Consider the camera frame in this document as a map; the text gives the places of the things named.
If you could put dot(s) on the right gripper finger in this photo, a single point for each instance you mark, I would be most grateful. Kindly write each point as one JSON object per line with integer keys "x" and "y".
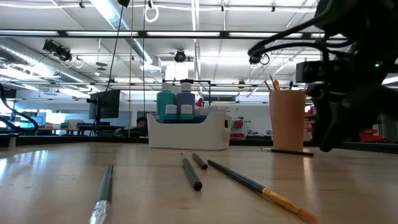
{"x": 365, "y": 118}
{"x": 326, "y": 124}

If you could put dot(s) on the peach plastic cup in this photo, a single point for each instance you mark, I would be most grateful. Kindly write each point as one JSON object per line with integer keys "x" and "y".
{"x": 287, "y": 124}

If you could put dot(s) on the black silver-ferrule paintbrush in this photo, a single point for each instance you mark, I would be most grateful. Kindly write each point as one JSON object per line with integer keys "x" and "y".
{"x": 289, "y": 152}
{"x": 290, "y": 84}

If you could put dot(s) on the long brown gold-ferrule paintbrush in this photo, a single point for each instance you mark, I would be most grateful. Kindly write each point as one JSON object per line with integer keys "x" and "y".
{"x": 248, "y": 183}

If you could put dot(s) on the white plastic bin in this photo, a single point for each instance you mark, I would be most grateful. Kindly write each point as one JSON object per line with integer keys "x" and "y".
{"x": 186, "y": 137}

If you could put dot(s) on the large periwinkle paint bottle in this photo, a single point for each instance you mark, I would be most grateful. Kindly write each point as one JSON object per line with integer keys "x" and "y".
{"x": 185, "y": 98}

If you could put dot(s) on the large teal paint bottle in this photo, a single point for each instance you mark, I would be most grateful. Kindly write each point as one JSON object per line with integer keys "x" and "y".
{"x": 165, "y": 101}

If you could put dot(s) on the thick grey silver-ferrule paintbrush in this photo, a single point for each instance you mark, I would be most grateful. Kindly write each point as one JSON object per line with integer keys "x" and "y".
{"x": 105, "y": 189}

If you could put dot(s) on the red storage shelf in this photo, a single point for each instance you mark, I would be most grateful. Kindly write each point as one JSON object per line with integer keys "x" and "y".
{"x": 370, "y": 137}

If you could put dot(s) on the person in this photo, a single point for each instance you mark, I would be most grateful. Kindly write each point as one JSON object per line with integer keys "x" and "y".
{"x": 141, "y": 123}

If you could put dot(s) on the black metal crossbar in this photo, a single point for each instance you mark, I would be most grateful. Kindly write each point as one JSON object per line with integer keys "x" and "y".
{"x": 140, "y": 34}

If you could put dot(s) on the black monitor on stand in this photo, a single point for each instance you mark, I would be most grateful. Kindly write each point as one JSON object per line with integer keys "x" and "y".
{"x": 107, "y": 104}

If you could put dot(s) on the black spotlight cluster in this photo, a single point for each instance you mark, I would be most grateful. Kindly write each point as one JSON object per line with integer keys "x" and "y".
{"x": 57, "y": 51}

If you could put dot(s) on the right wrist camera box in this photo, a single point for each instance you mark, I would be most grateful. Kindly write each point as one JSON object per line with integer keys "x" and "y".
{"x": 323, "y": 71}

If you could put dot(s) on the small grey post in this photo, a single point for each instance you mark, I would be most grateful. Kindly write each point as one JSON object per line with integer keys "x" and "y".
{"x": 12, "y": 143}

